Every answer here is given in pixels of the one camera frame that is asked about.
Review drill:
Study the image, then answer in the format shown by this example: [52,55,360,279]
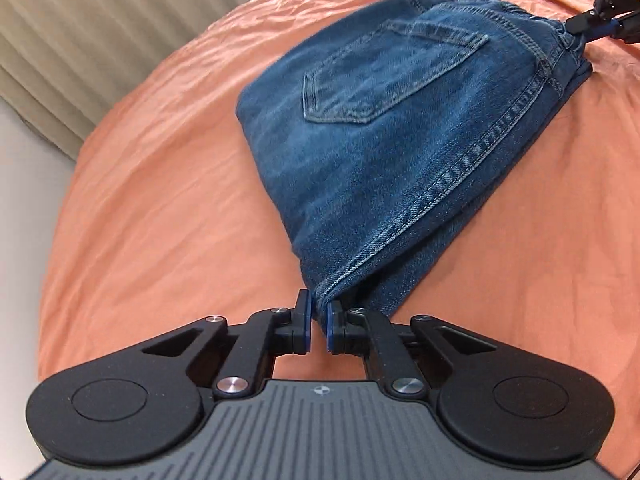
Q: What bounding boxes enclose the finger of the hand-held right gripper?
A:
[611,12,640,45]
[564,7,620,42]

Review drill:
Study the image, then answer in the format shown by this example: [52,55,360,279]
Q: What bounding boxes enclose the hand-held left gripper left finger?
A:
[141,288,317,401]

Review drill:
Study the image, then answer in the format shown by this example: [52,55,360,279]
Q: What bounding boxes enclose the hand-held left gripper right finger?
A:
[323,300,499,400]

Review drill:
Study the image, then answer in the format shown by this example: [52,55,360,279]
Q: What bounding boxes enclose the blue denim pants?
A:
[236,0,593,317]

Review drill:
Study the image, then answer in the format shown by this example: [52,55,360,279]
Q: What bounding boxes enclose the orange bed sheet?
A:
[36,0,640,480]

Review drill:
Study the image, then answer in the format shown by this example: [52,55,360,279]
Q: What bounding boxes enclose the beige pleated curtain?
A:
[0,0,262,148]

